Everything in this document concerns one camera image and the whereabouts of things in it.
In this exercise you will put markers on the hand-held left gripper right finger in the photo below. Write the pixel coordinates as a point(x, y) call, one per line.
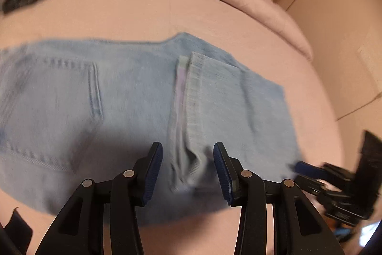
point(223, 174)

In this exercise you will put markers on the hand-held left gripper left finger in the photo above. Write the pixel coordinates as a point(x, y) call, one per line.
point(152, 171)

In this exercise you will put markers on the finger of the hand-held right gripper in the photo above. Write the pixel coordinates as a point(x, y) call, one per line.
point(310, 184)
point(307, 168)

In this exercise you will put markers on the light blue denim pants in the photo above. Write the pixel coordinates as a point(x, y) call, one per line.
point(119, 93)

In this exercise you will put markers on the dark object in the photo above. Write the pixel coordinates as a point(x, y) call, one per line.
point(13, 228)

